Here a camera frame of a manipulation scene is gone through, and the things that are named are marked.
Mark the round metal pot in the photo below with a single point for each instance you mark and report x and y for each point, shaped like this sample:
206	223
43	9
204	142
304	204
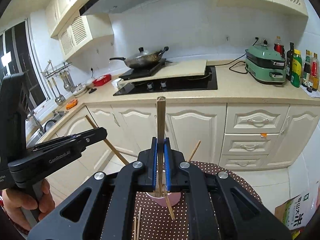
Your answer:
50	126

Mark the green electric cooker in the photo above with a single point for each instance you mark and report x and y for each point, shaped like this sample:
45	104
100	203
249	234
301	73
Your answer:
265	65

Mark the thin wooden chopstick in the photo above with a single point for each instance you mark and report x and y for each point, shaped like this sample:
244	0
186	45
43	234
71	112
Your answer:
160	120
171	208
116	151
194	150

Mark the black induction cooker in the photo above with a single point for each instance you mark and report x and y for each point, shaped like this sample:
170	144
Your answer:
140	72

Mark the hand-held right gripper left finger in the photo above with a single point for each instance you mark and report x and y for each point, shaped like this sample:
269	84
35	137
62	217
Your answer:
154	165

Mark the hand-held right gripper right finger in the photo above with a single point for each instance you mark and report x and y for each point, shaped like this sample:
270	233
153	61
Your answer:
167	165

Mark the black power adapter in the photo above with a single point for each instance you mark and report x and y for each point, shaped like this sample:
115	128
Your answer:
93	90

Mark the steel wok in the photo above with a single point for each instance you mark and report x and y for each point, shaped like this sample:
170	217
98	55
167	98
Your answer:
143	60

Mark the metal kitchen faucet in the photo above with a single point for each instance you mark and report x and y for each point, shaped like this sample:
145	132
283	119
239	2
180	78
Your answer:
38	125

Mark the stainless steel sink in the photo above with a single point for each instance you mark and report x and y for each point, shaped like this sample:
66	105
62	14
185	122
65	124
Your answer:
56	116

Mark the green bottle yellow cap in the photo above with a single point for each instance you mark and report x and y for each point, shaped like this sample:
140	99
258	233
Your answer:
297	72

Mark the red plastic container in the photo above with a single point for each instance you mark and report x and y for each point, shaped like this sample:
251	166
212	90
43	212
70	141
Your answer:
102	80

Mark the white mug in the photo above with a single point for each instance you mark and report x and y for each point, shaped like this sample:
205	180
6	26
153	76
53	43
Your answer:
116	82

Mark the stack of metal bowls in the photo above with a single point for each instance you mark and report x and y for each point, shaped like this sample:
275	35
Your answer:
80	91

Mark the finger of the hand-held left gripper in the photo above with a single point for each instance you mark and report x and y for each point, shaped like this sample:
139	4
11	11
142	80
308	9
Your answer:
55	142
92	137

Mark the bunch of wooden chopsticks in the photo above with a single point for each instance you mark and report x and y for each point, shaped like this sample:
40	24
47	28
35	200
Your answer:
139	217

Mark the printed cardboard box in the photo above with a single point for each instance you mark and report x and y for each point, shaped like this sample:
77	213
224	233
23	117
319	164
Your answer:
297	210

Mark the metal serving spoon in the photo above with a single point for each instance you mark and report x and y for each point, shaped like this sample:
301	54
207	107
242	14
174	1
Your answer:
67	85

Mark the wok lid black knob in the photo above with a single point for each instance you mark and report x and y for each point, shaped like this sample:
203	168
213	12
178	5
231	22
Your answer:
141	53

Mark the metal slotted ladle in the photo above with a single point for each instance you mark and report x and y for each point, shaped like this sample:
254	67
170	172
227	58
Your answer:
58	98

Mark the red drink bottle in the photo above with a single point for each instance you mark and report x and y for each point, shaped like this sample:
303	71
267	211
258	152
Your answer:
279	48

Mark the orange snack packet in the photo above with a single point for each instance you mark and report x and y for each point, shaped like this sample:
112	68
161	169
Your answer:
72	104

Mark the white framed window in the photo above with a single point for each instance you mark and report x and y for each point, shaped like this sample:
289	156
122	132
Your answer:
37	67

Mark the dark soy sauce bottle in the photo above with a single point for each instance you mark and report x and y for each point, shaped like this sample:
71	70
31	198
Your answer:
306	70

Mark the small dark bottle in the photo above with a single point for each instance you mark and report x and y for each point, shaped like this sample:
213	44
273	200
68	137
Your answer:
309	87

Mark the cream upper wall cabinets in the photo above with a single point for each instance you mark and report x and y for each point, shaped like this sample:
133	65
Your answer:
62	2

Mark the person's left hand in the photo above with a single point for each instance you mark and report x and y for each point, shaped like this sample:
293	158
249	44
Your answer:
17	202

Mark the beige stone board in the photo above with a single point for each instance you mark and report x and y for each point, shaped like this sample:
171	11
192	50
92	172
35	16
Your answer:
180	71

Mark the black glass gas hob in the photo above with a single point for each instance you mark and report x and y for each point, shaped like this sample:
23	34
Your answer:
190	86

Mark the pink cup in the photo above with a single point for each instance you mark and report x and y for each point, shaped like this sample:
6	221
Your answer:
160	200

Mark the metal wall utensil rack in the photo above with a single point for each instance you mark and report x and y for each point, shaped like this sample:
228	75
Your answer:
57	68

